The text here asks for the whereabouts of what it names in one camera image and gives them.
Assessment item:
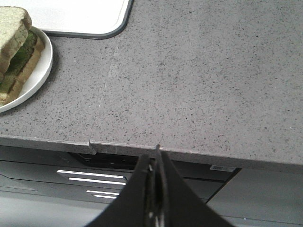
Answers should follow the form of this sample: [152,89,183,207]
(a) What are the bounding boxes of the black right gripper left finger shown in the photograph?
[87,155,154,227]

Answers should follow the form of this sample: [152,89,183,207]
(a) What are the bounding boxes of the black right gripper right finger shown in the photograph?
[152,144,233,227]

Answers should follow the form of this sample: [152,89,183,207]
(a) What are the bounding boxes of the green lettuce leaf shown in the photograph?
[0,31,38,93]

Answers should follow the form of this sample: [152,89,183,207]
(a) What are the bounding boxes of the toasted bread slice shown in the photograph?
[0,31,45,106]
[0,6,32,80]

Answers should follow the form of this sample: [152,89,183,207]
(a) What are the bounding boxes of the black appliance under counter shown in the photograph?
[0,145,243,204]

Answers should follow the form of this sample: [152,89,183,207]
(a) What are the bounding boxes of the white round plate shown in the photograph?
[0,26,53,113]

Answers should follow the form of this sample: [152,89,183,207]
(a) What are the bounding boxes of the white cutting board grey rim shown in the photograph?
[14,0,133,39]

